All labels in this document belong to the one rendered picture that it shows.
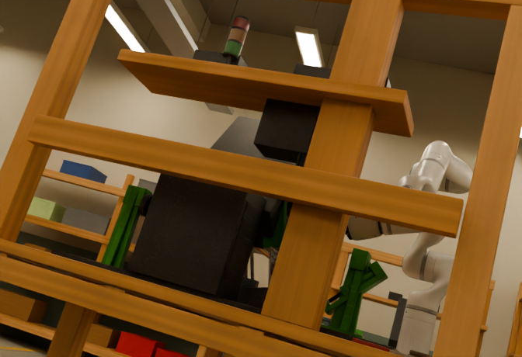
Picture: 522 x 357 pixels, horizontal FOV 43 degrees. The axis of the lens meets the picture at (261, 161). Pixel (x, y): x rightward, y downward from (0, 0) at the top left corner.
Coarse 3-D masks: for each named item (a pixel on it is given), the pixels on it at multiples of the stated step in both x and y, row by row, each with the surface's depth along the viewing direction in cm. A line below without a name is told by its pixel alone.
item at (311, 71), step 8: (200, 56) 209; (208, 56) 208; (216, 56) 207; (240, 56) 205; (232, 64) 204; (240, 64) 205; (296, 64) 198; (304, 64) 197; (296, 72) 197; (304, 72) 196; (312, 72) 195; (320, 72) 194; (328, 72) 194
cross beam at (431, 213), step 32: (32, 128) 206; (64, 128) 202; (96, 128) 199; (128, 160) 192; (160, 160) 189; (192, 160) 186; (224, 160) 183; (256, 160) 180; (256, 192) 180; (288, 192) 174; (320, 192) 171; (352, 192) 169; (384, 192) 167; (416, 192) 164; (416, 224) 162; (448, 224) 159
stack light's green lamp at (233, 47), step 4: (228, 44) 204; (232, 44) 203; (236, 44) 203; (240, 44) 205; (224, 48) 204; (228, 48) 203; (232, 48) 203; (236, 48) 203; (240, 48) 204; (224, 52) 204; (228, 52) 203; (232, 52) 203; (236, 52) 203; (240, 52) 205; (224, 56) 205; (232, 56) 203; (236, 56) 204
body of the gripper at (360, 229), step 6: (348, 222) 207; (354, 222) 206; (360, 222) 206; (366, 222) 205; (372, 222) 204; (378, 222) 203; (354, 228) 207; (360, 228) 207; (366, 228) 206; (372, 228) 206; (378, 228) 205; (354, 234) 209; (360, 234) 208; (366, 234) 208; (372, 234) 207; (378, 234) 207; (354, 240) 210
